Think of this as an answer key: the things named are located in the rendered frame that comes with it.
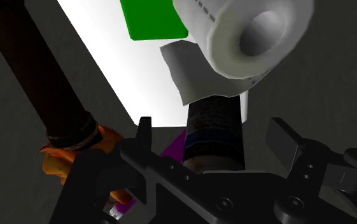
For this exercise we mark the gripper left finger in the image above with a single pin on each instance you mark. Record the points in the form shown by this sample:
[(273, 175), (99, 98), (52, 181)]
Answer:
[(128, 173)]

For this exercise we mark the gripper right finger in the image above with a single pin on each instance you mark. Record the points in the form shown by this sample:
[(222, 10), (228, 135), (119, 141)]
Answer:
[(308, 167)]

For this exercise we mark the purple tube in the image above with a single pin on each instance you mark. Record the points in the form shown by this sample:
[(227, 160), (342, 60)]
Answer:
[(174, 149)]

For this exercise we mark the dark bottle with blue band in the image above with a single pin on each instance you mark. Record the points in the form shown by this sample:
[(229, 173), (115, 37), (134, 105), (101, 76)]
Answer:
[(215, 130)]

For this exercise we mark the plunger with orange cup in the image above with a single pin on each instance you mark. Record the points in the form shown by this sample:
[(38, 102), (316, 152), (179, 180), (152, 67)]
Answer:
[(41, 77)]

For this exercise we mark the white toilet paper roll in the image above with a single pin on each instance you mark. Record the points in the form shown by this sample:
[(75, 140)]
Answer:
[(227, 40)]

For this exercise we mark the green flat box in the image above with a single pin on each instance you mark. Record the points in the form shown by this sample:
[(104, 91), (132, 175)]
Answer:
[(153, 18)]

